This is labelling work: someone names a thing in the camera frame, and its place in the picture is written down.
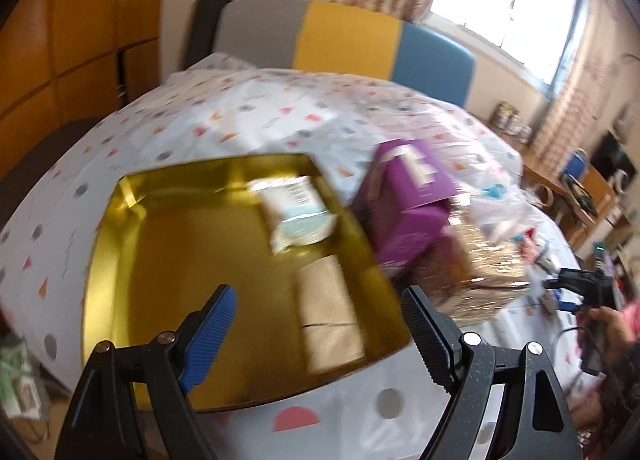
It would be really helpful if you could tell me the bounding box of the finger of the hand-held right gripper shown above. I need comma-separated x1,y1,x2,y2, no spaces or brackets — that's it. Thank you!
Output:
544,267,596,291

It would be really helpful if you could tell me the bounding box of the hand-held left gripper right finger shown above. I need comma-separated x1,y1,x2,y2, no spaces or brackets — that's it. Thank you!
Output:
400,285,583,460

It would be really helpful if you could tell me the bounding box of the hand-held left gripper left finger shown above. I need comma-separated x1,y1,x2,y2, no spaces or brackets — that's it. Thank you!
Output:
55,284,238,460

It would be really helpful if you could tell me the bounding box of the gold metal tin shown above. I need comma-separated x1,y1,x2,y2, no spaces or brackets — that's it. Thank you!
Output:
82,154,412,413

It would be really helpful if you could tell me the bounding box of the person's right forearm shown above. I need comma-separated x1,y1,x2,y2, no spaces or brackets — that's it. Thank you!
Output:
597,297,640,446

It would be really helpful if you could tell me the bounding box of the person's right hand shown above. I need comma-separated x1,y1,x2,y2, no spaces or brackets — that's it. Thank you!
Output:
575,307,633,376

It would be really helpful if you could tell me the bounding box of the wooden desk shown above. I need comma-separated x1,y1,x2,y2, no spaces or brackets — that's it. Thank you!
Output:
520,150,631,251

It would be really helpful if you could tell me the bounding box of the blue chair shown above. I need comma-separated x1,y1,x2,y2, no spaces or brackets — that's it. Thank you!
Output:
562,147,591,185

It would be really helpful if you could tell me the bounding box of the black monitor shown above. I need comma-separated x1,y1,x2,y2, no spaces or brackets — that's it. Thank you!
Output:
592,132,638,191

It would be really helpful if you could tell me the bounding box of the clear plastic bag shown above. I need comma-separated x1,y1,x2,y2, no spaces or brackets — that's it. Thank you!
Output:
450,140,533,241

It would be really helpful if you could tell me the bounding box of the purple cardboard box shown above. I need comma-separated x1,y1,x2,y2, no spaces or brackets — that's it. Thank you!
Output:
352,139,461,273

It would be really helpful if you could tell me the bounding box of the white wet wipes packet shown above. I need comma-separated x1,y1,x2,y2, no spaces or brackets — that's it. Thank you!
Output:
250,175,338,255

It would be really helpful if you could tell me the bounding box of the row of tin cans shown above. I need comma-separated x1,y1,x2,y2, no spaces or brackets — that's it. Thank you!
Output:
490,100,533,143

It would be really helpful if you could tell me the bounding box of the green white plastic bag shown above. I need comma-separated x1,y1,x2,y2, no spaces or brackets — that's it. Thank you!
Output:
0,332,51,421

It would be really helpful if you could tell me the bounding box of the white patterned bed sheet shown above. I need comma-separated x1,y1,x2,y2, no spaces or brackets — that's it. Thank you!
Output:
0,52,601,460

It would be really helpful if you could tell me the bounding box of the orange wooden wardrobe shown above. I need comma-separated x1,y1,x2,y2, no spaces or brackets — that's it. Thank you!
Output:
0,0,173,181

